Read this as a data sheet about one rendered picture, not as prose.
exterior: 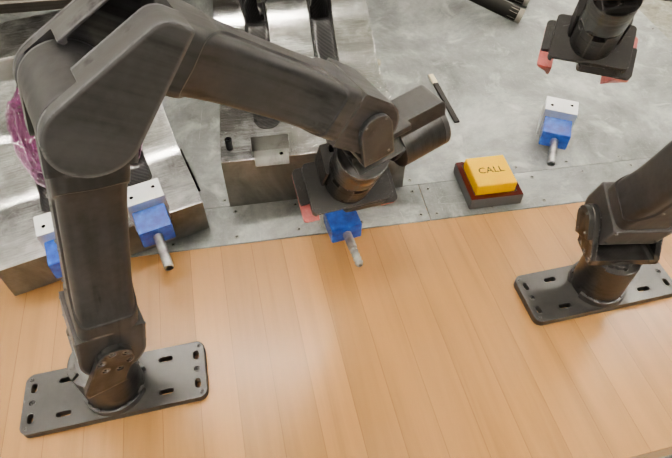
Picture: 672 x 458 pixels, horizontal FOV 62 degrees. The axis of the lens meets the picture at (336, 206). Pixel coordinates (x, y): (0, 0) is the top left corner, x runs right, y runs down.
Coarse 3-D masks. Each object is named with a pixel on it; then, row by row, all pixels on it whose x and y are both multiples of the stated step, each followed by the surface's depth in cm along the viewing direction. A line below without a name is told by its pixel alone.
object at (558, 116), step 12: (552, 108) 89; (564, 108) 89; (576, 108) 89; (540, 120) 91; (552, 120) 89; (564, 120) 89; (540, 132) 90; (552, 132) 87; (564, 132) 87; (552, 144) 86; (564, 144) 88; (552, 156) 84
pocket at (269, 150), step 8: (264, 136) 79; (272, 136) 79; (280, 136) 79; (256, 144) 80; (264, 144) 80; (272, 144) 80; (280, 144) 81; (288, 144) 81; (256, 152) 81; (264, 152) 81; (272, 152) 81; (280, 152) 81; (288, 152) 77; (256, 160) 79; (264, 160) 79; (272, 160) 79; (280, 160) 79; (288, 160) 78
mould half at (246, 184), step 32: (224, 0) 96; (288, 0) 95; (352, 0) 96; (288, 32) 93; (352, 32) 93; (352, 64) 91; (224, 128) 80; (256, 128) 80; (288, 128) 80; (224, 160) 76; (256, 192) 81; (288, 192) 82
